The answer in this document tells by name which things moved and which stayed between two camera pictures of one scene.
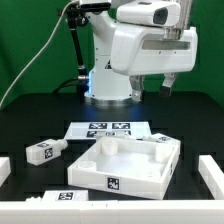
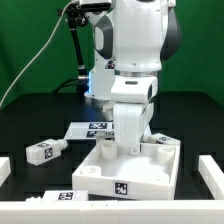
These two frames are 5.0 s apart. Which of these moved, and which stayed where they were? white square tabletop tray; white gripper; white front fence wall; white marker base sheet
Moved: white gripper
Stayed: white front fence wall; white marker base sheet; white square tabletop tray
